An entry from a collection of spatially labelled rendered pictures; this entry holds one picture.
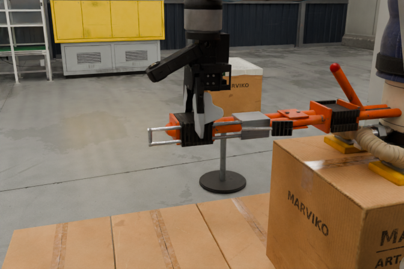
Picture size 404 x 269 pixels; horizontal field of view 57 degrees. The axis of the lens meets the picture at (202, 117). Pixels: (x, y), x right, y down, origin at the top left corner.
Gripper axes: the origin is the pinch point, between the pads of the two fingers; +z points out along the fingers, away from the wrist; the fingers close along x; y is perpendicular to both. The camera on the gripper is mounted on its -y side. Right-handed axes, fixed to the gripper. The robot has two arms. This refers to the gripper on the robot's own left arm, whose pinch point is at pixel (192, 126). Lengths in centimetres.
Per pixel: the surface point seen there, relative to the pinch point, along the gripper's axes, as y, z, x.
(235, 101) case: 77, 42, 167
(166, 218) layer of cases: 8, 67, 70
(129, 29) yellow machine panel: 60, 34, 722
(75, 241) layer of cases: -31, 68, 64
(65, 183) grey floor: -48, 124, 233
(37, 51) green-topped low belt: -117, 73, 708
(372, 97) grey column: 139, 28, 105
